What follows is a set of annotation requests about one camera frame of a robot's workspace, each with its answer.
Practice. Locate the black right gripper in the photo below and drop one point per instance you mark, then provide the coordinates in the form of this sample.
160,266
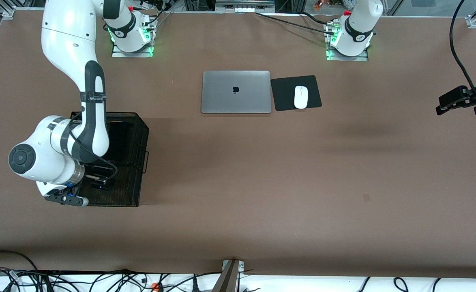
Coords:
95,172

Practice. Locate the long black smartphone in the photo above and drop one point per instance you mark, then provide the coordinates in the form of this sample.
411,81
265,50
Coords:
120,142

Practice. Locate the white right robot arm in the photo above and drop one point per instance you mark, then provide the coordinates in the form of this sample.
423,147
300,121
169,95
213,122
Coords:
67,36

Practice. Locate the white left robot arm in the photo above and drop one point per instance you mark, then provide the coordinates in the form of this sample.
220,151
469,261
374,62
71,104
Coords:
351,46

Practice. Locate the silver closed laptop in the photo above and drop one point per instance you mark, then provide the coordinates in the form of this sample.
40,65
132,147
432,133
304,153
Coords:
221,97

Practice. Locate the white computer mouse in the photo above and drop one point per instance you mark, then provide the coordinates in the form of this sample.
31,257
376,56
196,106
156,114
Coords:
301,97

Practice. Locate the small orange figurine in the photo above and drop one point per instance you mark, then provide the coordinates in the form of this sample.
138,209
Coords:
318,5

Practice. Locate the black mouse pad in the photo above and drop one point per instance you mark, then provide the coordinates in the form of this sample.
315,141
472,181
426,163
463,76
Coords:
282,97

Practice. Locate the grey power strip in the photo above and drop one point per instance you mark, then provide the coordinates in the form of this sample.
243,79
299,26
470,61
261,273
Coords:
244,8

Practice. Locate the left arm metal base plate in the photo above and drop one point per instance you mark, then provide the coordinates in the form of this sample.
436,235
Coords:
363,58

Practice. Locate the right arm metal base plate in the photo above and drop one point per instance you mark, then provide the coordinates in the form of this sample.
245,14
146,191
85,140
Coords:
118,54

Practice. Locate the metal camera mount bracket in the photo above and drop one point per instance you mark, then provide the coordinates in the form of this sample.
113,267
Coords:
228,280

